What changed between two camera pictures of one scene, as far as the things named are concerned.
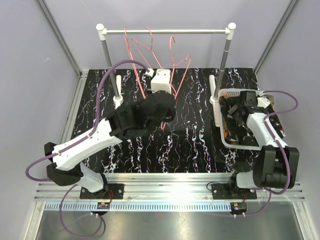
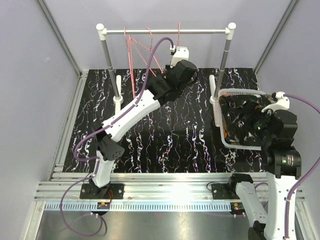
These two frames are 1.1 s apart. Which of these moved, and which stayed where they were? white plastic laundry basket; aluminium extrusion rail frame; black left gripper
Moved: black left gripper
Stayed: white plastic laundry basket; aluminium extrusion rail frame
